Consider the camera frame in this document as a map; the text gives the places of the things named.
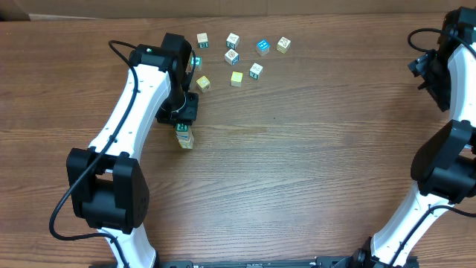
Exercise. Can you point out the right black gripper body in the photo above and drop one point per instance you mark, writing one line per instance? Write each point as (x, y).
(435, 69)

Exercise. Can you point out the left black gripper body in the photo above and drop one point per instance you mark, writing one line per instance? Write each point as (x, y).
(178, 106)

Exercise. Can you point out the green R block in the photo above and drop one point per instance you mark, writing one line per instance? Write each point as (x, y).
(183, 130)

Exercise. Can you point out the blue X block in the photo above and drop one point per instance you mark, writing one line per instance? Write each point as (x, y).
(184, 137)

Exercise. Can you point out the plain wooden block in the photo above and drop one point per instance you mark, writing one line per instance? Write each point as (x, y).
(190, 142)

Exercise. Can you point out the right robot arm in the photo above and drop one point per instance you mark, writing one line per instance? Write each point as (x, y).
(442, 177)

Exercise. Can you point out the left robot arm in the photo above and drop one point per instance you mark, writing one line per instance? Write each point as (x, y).
(106, 184)

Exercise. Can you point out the yellow top tilted block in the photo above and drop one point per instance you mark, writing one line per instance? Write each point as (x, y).
(203, 83)

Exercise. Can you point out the green 4 block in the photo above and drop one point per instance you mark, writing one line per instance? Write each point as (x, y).
(196, 63)

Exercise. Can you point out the wooden block blue D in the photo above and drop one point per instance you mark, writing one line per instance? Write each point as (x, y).
(231, 57)

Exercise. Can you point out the wooden block green E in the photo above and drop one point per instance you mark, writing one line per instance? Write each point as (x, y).
(202, 40)

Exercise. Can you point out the wooden block green side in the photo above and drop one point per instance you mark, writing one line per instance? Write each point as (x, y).
(255, 71)

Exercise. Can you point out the wooden block teal side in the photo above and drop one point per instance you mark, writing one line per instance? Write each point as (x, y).
(232, 41)

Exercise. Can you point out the blue H block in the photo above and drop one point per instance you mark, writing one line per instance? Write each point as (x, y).
(263, 47)

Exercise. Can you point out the wooden block yellow side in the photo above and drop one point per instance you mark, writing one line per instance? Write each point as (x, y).
(283, 45)

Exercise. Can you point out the cardboard backdrop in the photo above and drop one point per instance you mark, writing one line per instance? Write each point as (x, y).
(20, 10)

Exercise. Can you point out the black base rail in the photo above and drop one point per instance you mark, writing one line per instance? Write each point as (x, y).
(320, 262)

